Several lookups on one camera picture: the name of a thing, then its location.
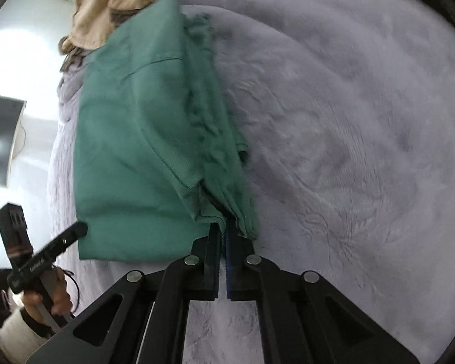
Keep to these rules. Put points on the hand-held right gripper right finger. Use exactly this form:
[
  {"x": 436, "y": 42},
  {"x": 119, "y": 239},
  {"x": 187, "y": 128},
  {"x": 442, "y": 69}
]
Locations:
[{"x": 233, "y": 261}]

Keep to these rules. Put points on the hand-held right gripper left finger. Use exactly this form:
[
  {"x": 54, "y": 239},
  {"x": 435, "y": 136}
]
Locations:
[{"x": 211, "y": 254}]

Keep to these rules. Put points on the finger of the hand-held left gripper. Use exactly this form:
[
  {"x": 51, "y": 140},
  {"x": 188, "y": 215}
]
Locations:
[{"x": 66, "y": 237}]

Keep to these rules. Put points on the green button shirt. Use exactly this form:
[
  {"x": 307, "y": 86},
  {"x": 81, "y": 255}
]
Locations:
[{"x": 136, "y": 129}]

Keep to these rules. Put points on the person's left forearm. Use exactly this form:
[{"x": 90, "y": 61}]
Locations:
[{"x": 17, "y": 335}]

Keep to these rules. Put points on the person's left hand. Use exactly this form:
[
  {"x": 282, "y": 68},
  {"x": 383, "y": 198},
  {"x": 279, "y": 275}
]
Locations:
[{"x": 58, "y": 292}]

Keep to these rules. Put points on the lilac fleece blanket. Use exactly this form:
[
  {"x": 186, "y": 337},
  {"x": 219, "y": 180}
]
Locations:
[{"x": 345, "y": 140}]

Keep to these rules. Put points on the beige striped cloth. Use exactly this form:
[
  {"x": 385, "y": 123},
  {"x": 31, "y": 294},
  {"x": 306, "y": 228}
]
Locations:
[{"x": 106, "y": 3}]

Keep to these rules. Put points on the black wall screen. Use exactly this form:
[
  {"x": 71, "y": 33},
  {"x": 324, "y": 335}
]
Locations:
[{"x": 0, "y": 140}]

